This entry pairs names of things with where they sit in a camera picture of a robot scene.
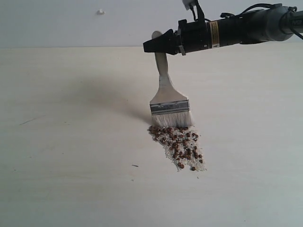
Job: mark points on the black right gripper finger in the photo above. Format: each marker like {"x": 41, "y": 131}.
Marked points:
{"x": 161, "y": 43}

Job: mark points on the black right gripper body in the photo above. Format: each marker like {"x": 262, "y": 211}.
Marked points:
{"x": 192, "y": 36}

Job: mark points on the white-bristle paintbrush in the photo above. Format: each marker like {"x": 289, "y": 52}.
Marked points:
{"x": 169, "y": 108}

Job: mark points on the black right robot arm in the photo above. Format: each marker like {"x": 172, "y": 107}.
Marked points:
{"x": 259, "y": 23}

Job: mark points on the scattered brown pellets and rice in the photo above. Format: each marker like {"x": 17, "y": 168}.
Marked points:
{"x": 181, "y": 146}

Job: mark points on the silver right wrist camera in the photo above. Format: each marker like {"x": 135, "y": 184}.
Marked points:
{"x": 188, "y": 4}

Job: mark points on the white wall hook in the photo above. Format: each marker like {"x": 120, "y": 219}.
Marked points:
{"x": 100, "y": 12}

